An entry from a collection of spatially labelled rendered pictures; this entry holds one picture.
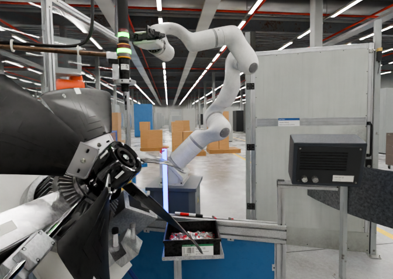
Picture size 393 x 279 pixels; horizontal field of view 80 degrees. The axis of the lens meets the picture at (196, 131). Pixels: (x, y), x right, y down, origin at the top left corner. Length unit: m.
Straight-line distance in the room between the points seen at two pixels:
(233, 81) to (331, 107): 1.45
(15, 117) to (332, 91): 2.45
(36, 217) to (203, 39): 0.94
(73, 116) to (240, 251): 0.91
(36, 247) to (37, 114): 0.28
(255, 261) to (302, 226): 1.58
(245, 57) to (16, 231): 1.09
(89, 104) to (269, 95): 1.94
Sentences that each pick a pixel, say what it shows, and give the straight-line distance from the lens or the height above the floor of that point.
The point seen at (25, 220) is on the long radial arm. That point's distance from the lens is 0.66.
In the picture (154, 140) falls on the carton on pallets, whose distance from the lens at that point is 10.11.
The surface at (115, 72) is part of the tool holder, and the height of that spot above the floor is 1.48.
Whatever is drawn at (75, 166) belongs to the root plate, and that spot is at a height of 1.21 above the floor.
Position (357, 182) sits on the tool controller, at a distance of 1.14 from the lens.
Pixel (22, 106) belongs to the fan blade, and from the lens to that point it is 0.66.
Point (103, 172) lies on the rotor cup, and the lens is 0.69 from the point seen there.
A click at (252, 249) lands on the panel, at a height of 0.73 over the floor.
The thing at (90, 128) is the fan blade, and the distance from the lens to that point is 0.83.
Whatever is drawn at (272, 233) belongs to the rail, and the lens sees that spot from 1.17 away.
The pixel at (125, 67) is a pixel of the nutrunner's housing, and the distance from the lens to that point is 0.82.
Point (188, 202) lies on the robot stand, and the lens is 1.43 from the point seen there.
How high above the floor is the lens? 1.33
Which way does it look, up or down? 3 degrees down
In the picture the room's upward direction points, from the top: 1 degrees counter-clockwise
